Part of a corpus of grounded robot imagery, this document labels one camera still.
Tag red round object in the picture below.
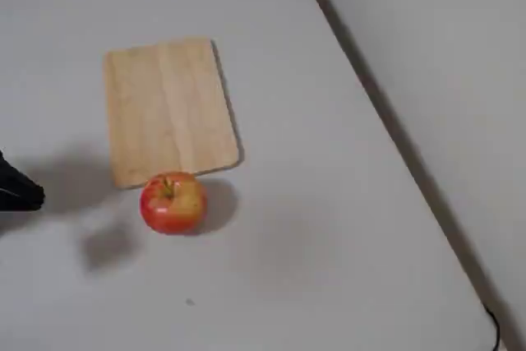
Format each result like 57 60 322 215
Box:
139 171 208 237

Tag thin black cable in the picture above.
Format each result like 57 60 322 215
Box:
482 304 503 351

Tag light wooden board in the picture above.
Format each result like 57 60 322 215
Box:
102 37 241 191

